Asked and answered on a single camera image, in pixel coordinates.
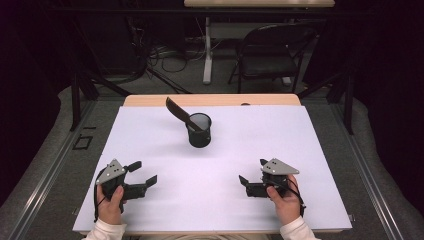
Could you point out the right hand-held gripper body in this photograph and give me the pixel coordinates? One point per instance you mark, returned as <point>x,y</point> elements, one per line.
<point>278,168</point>

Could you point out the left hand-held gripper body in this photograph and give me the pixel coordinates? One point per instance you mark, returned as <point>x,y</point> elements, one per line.
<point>111,175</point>

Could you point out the black mesh pen holder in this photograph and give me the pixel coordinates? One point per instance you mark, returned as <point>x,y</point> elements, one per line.
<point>199,138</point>

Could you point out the black spatula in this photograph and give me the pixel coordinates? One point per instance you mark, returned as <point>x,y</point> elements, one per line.
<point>178,111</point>

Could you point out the person's left hand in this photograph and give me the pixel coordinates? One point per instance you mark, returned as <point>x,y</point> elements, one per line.
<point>110,210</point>

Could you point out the person's right hand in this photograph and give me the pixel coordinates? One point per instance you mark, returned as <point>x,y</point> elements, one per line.
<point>288,206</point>

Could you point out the black metal stand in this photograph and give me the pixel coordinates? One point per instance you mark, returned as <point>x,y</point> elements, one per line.
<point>348,100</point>
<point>76,100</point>

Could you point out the black folding chair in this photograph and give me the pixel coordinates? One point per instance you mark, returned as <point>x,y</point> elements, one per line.
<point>270,65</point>

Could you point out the white-legged wooden table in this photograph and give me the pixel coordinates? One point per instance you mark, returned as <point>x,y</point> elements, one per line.
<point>208,60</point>

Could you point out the aluminium rail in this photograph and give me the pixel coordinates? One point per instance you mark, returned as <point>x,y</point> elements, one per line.
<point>50,173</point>
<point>370,173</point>

